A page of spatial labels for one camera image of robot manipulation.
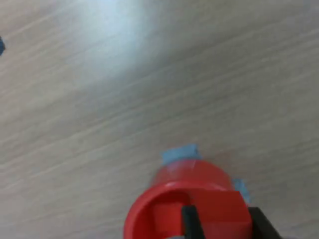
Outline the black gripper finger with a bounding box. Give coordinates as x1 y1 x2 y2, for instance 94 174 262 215
181 205 206 239
248 206 284 239

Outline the red cube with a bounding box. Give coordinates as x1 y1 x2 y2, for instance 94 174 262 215
152 203 185 239
191 190 252 239

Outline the red plastic bin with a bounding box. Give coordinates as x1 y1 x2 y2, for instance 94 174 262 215
123 160 252 239

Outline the light blue tape piece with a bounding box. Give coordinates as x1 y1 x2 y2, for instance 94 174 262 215
232 178 251 203
160 143 203 166

